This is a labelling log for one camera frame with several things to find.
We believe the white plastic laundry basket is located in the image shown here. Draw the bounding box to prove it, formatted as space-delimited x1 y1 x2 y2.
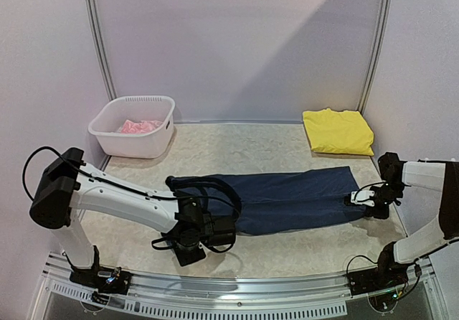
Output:
88 95 175 159

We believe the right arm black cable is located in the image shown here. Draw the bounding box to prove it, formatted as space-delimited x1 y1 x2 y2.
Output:
349 179 402 206

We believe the navy blue tank top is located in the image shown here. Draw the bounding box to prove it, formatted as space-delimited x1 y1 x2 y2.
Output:
166 166 364 235

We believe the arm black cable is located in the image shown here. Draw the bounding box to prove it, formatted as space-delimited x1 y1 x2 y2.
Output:
349 179 402 206
22 146 237 255

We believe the pink crumpled garment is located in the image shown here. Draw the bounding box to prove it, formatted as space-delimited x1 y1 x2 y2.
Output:
116 120 162 134

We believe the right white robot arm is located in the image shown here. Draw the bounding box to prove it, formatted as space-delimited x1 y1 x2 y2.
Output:
365 152 458 288

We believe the right aluminium frame post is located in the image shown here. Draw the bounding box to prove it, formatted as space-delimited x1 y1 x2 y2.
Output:
356 0 391 115

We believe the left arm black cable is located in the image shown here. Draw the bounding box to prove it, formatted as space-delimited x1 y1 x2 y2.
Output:
22 146 237 255

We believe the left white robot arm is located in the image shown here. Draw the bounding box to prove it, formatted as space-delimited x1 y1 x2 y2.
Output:
28 147 240 287

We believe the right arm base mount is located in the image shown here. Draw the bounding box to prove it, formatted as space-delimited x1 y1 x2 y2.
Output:
345 255 422 300

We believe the folded yellow shirt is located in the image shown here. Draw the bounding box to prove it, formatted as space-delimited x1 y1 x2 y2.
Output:
303 108 374 156

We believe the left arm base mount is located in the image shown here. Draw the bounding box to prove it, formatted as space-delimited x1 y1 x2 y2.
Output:
70 254 133 295

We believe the aluminium front rail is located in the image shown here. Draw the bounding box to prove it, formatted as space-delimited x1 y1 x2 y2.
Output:
31 254 448 319

